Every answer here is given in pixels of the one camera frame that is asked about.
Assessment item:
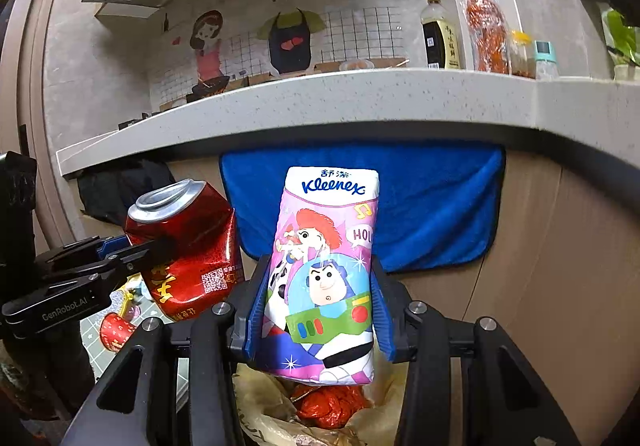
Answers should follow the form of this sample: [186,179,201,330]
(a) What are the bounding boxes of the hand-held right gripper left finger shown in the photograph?
[60,255,272,446]

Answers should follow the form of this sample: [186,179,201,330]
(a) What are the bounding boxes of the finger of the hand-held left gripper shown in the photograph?
[34,234,131,280]
[46,237,177,295]

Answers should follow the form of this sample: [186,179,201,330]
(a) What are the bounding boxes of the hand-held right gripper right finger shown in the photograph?
[371,255,581,446]

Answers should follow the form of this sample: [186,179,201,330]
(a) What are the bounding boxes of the red drink can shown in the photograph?
[123,179,246,323]

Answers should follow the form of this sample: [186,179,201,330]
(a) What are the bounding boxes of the cartoon print tissue packet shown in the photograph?
[254,165,381,386]

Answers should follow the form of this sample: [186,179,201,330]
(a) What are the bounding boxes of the red plastic bag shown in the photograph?
[289,383,372,430]

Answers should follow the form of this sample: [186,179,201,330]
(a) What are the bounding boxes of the black cloth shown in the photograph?
[77,159,177,228]

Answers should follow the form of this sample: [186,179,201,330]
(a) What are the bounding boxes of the red paper cup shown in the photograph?
[99,313,137,353]

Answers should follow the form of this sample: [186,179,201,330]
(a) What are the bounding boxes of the blue towel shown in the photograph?
[219,141,506,275]

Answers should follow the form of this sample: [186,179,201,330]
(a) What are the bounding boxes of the speckled kitchen counter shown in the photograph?
[55,68,640,175]

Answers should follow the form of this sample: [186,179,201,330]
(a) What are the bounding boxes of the dark soy sauce bottle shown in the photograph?
[420,0,464,70]

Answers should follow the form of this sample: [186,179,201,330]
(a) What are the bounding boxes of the small teal bottle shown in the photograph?
[533,40,560,80]

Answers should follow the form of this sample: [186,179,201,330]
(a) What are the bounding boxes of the orange capped bottle red contents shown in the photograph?
[462,0,510,75]

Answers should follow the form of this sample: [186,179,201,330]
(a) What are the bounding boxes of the green leafy plant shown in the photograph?
[601,8,640,80]

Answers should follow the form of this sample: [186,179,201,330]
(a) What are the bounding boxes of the cartoon couple wall sticker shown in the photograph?
[149,0,417,113]

